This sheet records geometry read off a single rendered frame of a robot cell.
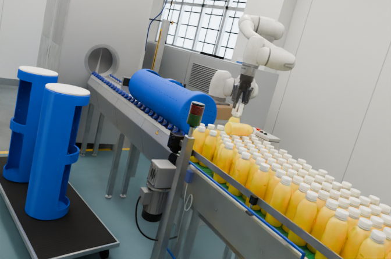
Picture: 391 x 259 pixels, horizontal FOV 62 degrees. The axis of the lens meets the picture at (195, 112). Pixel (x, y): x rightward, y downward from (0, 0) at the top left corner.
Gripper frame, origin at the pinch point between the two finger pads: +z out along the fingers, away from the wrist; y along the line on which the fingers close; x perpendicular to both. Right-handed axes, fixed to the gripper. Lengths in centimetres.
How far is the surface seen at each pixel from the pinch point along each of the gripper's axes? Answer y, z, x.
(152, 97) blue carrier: 20, 13, -67
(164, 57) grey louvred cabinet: -100, -5, -291
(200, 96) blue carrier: 8.5, 0.3, -26.7
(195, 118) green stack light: 43.2, 2.2, 23.1
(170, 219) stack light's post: 42, 53, 22
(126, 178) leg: 0, 103, -120
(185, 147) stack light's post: 44, 16, 22
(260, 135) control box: -18.1, 12.8, 5.9
